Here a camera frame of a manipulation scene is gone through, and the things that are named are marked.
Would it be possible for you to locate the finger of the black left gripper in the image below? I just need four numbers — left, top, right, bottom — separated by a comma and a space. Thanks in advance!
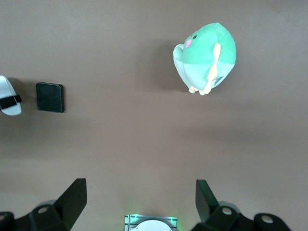
0, 95, 23, 109

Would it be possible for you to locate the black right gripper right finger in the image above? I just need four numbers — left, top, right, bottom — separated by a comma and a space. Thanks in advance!
192, 179, 293, 231

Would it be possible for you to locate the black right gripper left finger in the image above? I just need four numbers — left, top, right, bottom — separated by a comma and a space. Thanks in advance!
0, 178, 88, 231

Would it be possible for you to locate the white computer mouse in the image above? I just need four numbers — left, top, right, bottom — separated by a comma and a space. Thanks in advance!
0, 75, 23, 116

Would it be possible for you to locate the small black phone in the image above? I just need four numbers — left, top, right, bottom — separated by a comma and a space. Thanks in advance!
36, 82, 65, 114

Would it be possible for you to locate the green dinosaur plush toy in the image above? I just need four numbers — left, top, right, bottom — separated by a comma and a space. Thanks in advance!
172, 22, 237, 97

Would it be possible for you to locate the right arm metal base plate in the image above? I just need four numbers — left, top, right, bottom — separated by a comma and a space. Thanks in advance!
124, 214, 178, 231

